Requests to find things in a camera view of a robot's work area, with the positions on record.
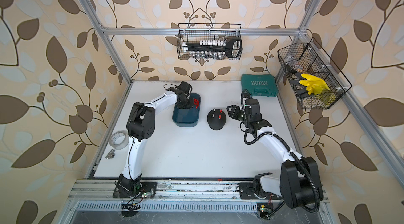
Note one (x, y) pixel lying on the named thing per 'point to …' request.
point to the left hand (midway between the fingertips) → (189, 103)
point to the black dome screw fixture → (216, 119)
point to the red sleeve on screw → (220, 116)
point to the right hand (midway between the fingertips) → (230, 108)
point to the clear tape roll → (119, 140)
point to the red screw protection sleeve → (216, 110)
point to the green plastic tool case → (260, 84)
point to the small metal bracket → (111, 154)
